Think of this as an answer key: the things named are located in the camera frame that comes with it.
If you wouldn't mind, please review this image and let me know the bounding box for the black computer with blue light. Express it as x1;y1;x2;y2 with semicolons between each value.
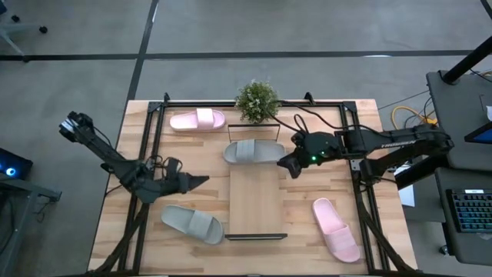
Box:
0;148;35;182

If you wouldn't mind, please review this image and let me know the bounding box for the backlit black keyboard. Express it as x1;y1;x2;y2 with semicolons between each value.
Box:
445;188;492;234

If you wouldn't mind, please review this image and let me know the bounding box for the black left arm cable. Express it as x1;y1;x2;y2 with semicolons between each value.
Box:
145;153;170;174

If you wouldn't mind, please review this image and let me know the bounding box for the grey metal cart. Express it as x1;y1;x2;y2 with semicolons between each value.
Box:
0;172;62;277

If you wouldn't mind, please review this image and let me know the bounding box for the black pole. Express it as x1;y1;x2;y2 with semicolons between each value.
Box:
440;36;492;85

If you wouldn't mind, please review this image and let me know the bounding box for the white paper sheet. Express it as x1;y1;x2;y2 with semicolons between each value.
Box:
395;165;416;208

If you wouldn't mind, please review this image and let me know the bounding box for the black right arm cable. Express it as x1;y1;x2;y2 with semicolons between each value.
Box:
264;98;385;135

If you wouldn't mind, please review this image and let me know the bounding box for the grey slide sandal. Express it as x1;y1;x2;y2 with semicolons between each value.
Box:
160;205;224;246
223;138;288;165

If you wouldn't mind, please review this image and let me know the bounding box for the black metal rig frame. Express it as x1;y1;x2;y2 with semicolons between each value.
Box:
86;92;416;277

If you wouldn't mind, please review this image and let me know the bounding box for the yellow cable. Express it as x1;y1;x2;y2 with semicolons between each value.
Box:
391;105;438;132

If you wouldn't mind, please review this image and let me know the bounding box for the tablet with blue screen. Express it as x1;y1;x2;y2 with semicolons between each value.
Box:
464;122;492;145

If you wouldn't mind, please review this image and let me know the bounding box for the wooden shelf with black frame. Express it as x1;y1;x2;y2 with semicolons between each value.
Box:
224;123;288;242

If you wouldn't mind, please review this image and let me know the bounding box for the dark grey desk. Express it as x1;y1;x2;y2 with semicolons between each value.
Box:
434;169;492;267

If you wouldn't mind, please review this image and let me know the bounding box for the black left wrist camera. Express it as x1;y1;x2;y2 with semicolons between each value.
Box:
164;156;182;175

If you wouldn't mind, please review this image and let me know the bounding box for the grey office chair base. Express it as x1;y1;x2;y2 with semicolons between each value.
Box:
0;0;49;62

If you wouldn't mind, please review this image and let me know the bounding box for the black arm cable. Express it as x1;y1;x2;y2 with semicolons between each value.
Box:
145;153;170;174
264;98;385;135

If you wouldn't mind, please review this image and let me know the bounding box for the pink slide sandal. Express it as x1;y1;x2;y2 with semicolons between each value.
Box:
311;197;361;264
169;108;227;132

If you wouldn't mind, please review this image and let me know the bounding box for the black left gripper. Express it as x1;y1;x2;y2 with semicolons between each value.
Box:
163;173;211;197

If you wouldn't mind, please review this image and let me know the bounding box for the small green potted plant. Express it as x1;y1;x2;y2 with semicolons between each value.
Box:
234;79;282;125

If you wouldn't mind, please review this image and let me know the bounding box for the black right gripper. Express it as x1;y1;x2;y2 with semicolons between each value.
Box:
277;144;327;179

